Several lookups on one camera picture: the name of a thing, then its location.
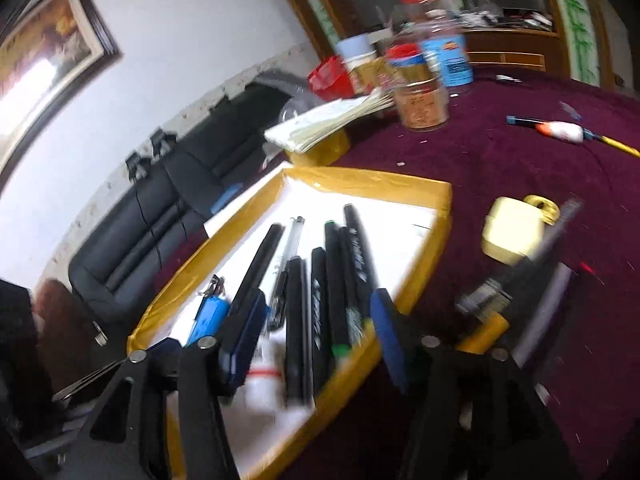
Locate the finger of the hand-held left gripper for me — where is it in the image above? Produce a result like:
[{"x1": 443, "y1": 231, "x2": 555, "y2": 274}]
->
[{"x1": 147, "y1": 337, "x2": 183, "y2": 396}]

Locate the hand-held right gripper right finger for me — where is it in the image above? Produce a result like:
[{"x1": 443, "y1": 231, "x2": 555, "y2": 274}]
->
[{"x1": 370, "y1": 288, "x2": 591, "y2": 480}]

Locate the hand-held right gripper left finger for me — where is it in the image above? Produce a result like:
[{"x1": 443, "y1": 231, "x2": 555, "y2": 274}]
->
[{"x1": 60, "y1": 287, "x2": 268, "y2": 480}]

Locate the blue battery pack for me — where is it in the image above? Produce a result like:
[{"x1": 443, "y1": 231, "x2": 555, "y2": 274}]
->
[{"x1": 185, "y1": 275, "x2": 232, "y2": 348}]

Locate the white bottle with red label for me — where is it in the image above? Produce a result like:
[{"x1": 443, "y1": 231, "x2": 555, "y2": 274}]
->
[{"x1": 245, "y1": 335, "x2": 286, "y2": 411}]

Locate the long black pen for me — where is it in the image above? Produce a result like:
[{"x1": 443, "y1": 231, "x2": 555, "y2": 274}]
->
[{"x1": 227, "y1": 223, "x2": 286, "y2": 321}]

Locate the black marker with white print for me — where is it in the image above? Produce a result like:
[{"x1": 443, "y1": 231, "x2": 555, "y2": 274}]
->
[
  {"x1": 339, "y1": 226, "x2": 368, "y2": 348},
  {"x1": 343, "y1": 203, "x2": 380, "y2": 296}
]

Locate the black marker with green cap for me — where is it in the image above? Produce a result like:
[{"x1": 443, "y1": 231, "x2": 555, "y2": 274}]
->
[{"x1": 324, "y1": 220, "x2": 353, "y2": 358}]

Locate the clear white ballpoint pen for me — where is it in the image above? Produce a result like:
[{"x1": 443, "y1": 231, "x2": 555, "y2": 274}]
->
[{"x1": 267, "y1": 216, "x2": 306, "y2": 331}]

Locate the white tray with yellow edges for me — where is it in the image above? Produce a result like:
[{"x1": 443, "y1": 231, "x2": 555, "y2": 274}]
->
[{"x1": 127, "y1": 166, "x2": 453, "y2": 480}]

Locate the yellow cylinder with metal cap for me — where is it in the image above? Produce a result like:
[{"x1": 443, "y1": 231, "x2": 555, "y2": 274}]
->
[{"x1": 455, "y1": 280, "x2": 513, "y2": 356}]

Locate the black sofa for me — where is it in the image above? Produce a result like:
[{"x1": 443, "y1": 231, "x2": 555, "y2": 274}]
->
[{"x1": 67, "y1": 80, "x2": 301, "y2": 306}]

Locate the blue object on sofa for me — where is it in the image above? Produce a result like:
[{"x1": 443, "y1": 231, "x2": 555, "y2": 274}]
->
[{"x1": 210, "y1": 184, "x2": 244, "y2": 215}]

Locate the grey utility knife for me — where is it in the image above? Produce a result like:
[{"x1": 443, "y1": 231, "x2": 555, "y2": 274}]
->
[{"x1": 510, "y1": 262, "x2": 573, "y2": 366}]

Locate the maroon tablecloth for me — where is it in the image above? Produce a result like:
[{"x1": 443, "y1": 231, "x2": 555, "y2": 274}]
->
[{"x1": 150, "y1": 72, "x2": 640, "y2": 480}]

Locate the black oblong object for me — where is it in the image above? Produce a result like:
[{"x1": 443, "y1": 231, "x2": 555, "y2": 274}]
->
[{"x1": 500, "y1": 199, "x2": 585, "y2": 291}]

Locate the yellow tape roll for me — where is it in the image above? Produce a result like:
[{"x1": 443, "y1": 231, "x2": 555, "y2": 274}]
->
[{"x1": 287, "y1": 130, "x2": 351, "y2": 167}]

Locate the stack of papers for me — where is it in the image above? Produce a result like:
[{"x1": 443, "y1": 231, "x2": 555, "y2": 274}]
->
[{"x1": 263, "y1": 87, "x2": 396, "y2": 156}]

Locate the clear plastic bag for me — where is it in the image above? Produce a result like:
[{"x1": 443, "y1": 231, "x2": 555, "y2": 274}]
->
[{"x1": 277, "y1": 95, "x2": 311, "y2": 126}]

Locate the jar with brown contents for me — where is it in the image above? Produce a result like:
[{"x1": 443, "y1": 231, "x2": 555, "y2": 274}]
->
[{"x1": 385, "y1": 45, "x2": 451, "y2": 133}]

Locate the red plastic basket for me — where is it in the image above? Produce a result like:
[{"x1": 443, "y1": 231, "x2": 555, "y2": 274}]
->
[{"x1": 306, "y1": 57, "x2": 353, "y2": 101}]

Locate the fishing float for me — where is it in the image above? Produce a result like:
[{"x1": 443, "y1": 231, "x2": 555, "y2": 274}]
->
[{"x1": 506, "y1": 115, "x2": 640, "y2": 158}]

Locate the white jar with blue lid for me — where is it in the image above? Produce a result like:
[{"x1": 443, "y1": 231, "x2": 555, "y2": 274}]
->
[{"x1": 335, "y1": 36, "x2": 381, "y2": 96}]

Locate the large jar with blue label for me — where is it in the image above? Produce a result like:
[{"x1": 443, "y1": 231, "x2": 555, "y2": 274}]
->
[{"x1": 400, "y1": 0, "x2": 475, "y2": 96}]

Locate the wooden cabinet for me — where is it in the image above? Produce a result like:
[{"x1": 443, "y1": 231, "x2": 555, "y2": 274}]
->
[{"x1": 440, "y1": 5, "x2": 571, "y2": 81}]

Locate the black wall charger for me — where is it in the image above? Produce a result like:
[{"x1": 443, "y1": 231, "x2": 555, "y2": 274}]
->
[
  {"x1": 150, "y1": 129, "x2": 176, "y2": 158},
  {"x1": 125, "y1": 152, "x2": 151, "y2": 181}
]

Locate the framed wall picture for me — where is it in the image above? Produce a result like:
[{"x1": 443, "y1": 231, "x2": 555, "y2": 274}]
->
[{"x1": 0, "y1": 0, "x2": 123, "y2": 181}]

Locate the green and white wall scroll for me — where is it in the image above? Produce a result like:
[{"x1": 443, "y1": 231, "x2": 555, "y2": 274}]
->
[
  {"x1": 285, "y1": 0, "x2": 346, "y2": 46},
  {"x1": 540, "y1": 0, "x2": 601, "y2": 86}
]

